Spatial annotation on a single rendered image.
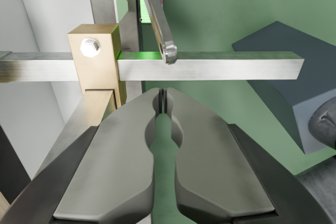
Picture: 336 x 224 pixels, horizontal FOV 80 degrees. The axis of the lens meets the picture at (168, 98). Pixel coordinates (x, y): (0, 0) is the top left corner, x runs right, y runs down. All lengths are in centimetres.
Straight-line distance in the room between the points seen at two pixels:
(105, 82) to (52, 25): 28
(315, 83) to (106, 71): 65
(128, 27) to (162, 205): 195
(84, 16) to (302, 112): 65
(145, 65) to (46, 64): 12
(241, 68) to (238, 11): 89
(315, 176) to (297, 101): 21
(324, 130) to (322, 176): 15
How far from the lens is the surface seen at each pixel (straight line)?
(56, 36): 53
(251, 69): 29
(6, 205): 48
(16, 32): 51
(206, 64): 27
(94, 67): 26
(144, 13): 39
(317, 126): 76
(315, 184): 67
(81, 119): 23
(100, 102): 25
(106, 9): 40
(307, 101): 72
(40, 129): 56
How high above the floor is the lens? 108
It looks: 58 degrees down
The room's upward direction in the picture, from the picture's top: 176 degrees clockwise
